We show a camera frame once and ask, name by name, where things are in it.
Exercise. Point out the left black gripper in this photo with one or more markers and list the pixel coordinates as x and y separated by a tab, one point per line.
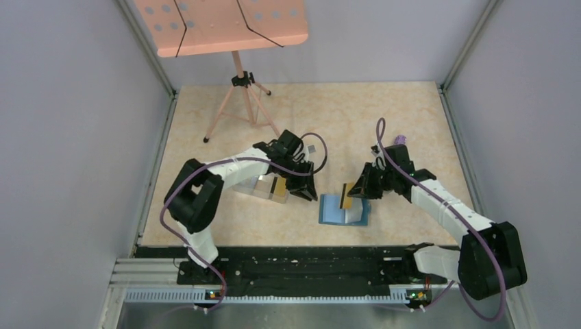
303	187

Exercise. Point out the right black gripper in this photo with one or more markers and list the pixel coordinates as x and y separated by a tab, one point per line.
364	188

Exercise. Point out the gold credit card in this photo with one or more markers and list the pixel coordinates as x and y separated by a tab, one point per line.
278	187
345	200

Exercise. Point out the blue card holder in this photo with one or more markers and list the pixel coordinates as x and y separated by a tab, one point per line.
330	212

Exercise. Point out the clear plastic box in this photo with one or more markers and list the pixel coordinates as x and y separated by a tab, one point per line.
260	186

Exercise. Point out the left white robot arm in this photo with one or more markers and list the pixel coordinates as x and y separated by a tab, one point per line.
194	196

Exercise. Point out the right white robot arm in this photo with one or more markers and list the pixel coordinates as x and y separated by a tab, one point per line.
489	256

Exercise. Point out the purple glitter cylinder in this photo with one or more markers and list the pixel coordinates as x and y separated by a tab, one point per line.
400	140

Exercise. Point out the pink music stand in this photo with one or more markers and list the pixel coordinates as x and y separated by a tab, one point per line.
190	28

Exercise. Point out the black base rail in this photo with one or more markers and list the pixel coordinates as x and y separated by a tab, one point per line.
356	271

